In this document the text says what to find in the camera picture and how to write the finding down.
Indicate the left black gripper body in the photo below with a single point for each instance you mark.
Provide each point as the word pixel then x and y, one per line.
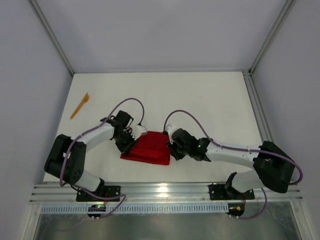
pixel 127 145

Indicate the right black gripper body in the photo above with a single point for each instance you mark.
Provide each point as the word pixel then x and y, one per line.
pixel 173 150

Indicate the red cloth napkin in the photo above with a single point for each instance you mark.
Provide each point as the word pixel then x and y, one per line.
pixel 150 148

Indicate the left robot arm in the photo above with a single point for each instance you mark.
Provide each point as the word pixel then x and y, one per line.
pixel 66 159

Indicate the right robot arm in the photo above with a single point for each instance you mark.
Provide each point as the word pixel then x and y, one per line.
pixel 206 150

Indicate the orange plastic fork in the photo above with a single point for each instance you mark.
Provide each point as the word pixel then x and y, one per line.
pixel 84 100

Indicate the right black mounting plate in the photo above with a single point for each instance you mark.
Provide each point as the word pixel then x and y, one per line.
pixel 218 191

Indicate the black mounting plate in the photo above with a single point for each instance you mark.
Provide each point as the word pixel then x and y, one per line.
pixel 104 191
pixel 218 191

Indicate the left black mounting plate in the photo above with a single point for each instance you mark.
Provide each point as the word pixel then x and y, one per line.
pixel 104 191

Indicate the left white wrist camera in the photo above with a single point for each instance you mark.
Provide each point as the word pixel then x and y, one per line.
pixel 138 131

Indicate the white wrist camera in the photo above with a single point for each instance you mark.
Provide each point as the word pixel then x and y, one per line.
pixel 138 131
pixel 169 129

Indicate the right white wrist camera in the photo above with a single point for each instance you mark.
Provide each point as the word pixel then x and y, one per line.
pixel 169 129

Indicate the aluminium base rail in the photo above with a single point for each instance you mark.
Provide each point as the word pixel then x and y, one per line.
pixel 163 193

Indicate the white slotted cable duct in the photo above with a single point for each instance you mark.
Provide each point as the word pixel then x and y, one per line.
pixel 135 208

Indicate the left aluminium frame post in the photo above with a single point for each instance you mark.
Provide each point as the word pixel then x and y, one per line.
pixel 51 35

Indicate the aluminium frame post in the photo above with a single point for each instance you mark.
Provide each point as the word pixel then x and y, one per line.
pixel 51 35
pixel 272 33

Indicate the right aluminium frame post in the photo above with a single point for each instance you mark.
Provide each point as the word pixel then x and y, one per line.
pixel 272 33

